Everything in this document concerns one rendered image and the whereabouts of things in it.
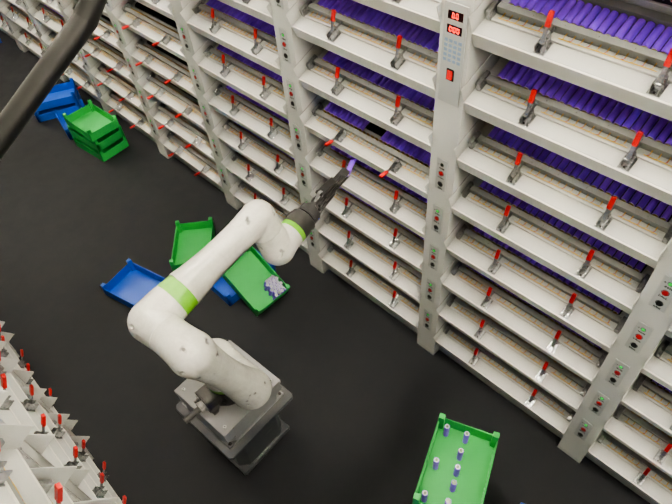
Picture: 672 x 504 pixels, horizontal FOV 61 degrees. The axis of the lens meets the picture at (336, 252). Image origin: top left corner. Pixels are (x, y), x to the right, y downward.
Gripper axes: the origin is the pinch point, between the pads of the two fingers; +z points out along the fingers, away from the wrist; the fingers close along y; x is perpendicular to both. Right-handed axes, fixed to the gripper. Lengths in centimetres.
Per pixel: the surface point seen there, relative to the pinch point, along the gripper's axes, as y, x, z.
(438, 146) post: -26.0, 24.9, 11.4
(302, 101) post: 2.4, -31.8, 21.5
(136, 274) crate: 116, -85, -41
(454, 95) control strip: -46, 23, 12
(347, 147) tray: 5.3, -7.5, 16.6
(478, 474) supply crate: 33, 91, -46
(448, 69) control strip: -52, 19, 13
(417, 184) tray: -3.9, 23.0, 11.9
